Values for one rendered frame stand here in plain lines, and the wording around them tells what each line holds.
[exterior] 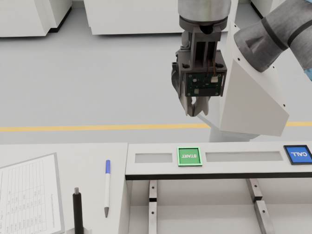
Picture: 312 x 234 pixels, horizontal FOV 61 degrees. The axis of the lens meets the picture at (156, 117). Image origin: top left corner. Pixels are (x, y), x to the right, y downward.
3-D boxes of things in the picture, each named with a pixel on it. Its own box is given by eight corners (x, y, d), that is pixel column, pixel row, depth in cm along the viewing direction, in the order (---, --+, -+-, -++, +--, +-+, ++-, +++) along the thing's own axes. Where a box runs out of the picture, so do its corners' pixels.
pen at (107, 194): (108, 215, 52) (109, 159, 62) (103, 216, 52) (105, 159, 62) (109, 218, 52) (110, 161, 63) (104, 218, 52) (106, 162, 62)
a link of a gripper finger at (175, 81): (171, 98, 51) (171, 58, 45) (170, 94, 52) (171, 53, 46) (195, 98, 51) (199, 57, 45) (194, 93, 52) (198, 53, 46)
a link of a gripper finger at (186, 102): (178, 132, 51) (180, 94, 45) (177, 112, 55) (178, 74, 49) (195, 132, 51) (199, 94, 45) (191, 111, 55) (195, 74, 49)
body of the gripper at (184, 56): (177, 100, 44) (179, 30, 35) (174, 72, 50) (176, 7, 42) (224, 100, 43) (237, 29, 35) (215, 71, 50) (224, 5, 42)
